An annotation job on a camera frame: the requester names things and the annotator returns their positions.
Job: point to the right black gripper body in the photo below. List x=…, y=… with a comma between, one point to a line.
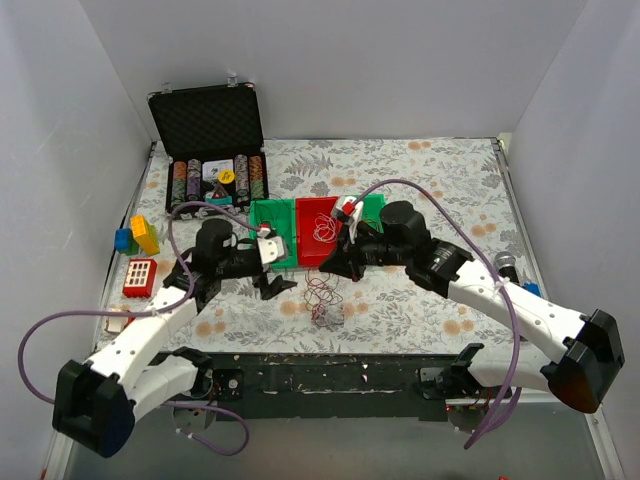
x=353, y=255

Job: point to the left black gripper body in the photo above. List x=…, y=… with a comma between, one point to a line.
x=265, y=273

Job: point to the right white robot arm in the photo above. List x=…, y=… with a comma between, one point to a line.
x=574, y=356

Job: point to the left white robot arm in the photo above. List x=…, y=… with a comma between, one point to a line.
x=99, y=401

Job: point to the floral table mat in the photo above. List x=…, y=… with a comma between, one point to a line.
x=459, y=187

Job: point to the red bin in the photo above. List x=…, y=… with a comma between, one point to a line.
x=315, y=228

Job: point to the right green bin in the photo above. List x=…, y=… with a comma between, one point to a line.
x=371, y=206

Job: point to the green bin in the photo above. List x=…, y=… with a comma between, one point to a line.
x=371, y=206
x=279, y=214

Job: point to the left green bin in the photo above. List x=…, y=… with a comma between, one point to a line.
x=279, y=214

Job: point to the yellow toy brick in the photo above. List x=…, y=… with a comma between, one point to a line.
x=145, y=235

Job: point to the red window toy brick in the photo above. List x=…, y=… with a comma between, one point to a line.
x=139, y=279

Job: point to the green toy brick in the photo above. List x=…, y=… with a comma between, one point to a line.
x=133, y=249

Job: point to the black microphone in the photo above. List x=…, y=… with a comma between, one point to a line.
x=505, y=264

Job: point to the blue toy brick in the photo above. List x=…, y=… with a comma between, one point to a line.
x=122, y=240

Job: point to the black poker chip case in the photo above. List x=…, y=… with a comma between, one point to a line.
x=214, y=140

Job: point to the small blue block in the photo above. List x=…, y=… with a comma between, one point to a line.
x=532, y=288

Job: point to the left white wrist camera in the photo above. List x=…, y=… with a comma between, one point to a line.
x=272, y=250

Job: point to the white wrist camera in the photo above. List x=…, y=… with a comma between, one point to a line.
x=272, y=250
x=349, y=212

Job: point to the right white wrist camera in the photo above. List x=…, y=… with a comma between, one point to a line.
x=349, y=212

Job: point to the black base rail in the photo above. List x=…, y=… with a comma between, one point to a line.
x=318, y=386

